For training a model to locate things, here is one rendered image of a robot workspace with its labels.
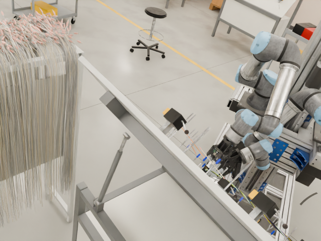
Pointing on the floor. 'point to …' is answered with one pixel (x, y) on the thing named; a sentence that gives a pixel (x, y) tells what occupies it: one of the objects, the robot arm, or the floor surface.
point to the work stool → (157, 13)
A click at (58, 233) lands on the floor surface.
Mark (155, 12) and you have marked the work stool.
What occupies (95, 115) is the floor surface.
